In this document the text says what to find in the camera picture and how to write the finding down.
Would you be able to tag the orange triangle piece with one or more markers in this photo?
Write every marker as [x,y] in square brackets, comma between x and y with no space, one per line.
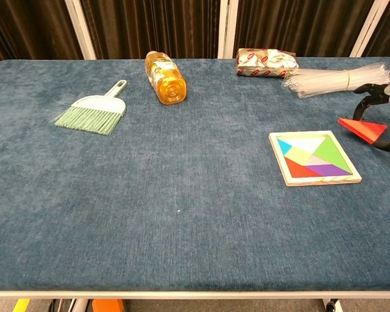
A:
[365,129]

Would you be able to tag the green tangram triangle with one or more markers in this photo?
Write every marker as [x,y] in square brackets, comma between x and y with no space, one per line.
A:
[333,154]

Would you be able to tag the purple tangram parallelogram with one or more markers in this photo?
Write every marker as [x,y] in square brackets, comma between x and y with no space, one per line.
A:
[328,169]

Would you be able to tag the yellow tangram square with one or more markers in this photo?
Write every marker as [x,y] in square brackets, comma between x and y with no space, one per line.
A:
[299,155]

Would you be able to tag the red tangram triangle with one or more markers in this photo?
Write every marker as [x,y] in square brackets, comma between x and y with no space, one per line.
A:
[299,170]

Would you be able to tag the light blue tangram triangle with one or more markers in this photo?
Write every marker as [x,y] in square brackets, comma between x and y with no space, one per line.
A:
[283,145]

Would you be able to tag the tan rubber band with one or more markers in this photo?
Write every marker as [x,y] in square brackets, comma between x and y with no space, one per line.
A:
[348,81]

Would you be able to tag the clear plastic straws bundle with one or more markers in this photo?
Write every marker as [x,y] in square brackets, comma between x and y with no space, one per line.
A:
[325,81]

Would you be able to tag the brown patterned snack packet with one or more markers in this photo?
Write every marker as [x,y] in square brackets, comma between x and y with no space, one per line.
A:
[263,63]

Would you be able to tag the amber tea plastic bottle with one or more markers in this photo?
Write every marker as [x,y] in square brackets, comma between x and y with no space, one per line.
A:
[167,81]

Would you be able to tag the blue fabric table mat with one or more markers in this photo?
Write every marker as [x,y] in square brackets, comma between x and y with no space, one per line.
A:
[182,195]

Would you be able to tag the mint green hand brush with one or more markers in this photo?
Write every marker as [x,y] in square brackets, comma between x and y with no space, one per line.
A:
[94,112]

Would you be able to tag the orange plastic object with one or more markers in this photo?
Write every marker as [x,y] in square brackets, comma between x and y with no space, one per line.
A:
[107,306]

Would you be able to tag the white partition post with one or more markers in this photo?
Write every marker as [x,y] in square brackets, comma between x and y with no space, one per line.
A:
[370,29]
[227,29]
[81,29]

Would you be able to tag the colourful tangram puzzle tray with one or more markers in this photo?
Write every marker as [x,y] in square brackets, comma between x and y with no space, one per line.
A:
[321,180]

